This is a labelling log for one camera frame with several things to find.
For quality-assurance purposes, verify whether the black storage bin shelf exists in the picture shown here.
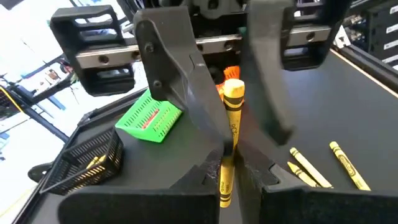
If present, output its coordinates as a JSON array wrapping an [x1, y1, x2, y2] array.
[[341, 0, 398, 71]]

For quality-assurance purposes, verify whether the black desk frame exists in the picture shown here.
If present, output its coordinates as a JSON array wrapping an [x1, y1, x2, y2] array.
[[0, 82, 71, 142]]

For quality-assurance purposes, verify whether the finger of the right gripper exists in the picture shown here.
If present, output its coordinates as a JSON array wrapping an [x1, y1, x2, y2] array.
[[133, 6, 234, 153], [241, 0, 296, 146]]

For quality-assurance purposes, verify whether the orange plastic mesh basket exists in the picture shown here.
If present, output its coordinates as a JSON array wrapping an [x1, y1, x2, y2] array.
[[216, 65, 242, 102]]

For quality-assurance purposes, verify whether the green plastic mesh basket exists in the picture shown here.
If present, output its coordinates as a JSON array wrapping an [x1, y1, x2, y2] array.
[[114, 88, 183, 144]]

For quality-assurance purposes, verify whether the black plastic mesh basket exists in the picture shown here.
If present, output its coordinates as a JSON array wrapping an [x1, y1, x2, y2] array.
[[39, 126, 124, 196]]

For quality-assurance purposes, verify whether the black table mat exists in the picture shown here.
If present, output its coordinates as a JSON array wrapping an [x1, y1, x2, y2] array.
[[12, 49, 398, 224]]

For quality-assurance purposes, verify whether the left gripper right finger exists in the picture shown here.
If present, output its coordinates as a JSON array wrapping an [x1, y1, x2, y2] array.
[[234, 139, 398, 224]]

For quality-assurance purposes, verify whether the yellow crayon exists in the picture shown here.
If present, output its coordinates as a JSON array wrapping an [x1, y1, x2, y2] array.
[[289, 146, 334, 189], [286, 161, 322, 189], [218, 78, 246, 209], [328, 140, 372, 192], [85, 154, 108, 169]]

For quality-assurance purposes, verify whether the red crayon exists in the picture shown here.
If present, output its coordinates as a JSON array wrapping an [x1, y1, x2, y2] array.
[[141, 108, 160, 130]]

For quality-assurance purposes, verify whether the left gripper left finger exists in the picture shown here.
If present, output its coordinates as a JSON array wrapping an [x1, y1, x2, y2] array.
[[57, 146, 224, 224]]

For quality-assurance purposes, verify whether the black frame clamp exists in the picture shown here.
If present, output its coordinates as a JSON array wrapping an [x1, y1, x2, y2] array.
[[27, 161, 55, 184]]

